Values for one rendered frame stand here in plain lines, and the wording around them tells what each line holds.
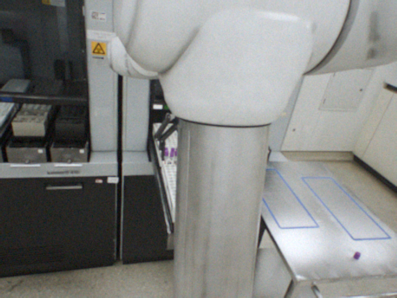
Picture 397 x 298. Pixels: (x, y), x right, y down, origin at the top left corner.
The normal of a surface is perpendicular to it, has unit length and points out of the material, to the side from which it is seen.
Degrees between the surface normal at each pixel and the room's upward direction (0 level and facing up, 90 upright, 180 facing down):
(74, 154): 90
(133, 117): 90
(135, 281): 0
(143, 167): 90
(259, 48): 80
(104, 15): 90
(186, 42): 114
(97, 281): 0
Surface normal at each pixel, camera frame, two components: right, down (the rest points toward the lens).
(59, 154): 0.23, 0.51
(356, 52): 0.13, 0.81
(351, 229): 0.14, -0.86
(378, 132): -0.96, 0.00
